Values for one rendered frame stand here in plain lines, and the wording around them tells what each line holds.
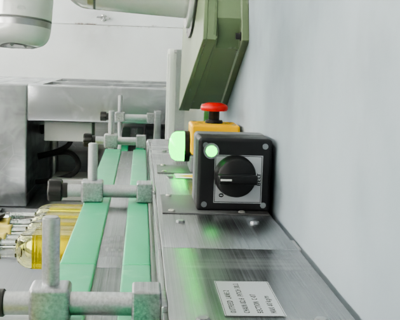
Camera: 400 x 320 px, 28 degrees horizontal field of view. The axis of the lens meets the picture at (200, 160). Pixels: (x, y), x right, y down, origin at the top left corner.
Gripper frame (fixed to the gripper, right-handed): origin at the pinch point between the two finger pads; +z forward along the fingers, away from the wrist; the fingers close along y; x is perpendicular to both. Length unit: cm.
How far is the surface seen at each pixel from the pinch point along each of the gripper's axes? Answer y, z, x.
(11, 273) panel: -12.6, -2.4, 13.9
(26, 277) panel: -12.6, 1.7, 11.8
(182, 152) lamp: 18.2, 40.0, -22.3
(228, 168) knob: 20, 51, -53
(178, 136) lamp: 20.5, 39.2, -21.9
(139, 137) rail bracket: 15.9, 22.6, 18.4
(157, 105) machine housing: 18, 6, 102
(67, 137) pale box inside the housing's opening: 6, -24, 105
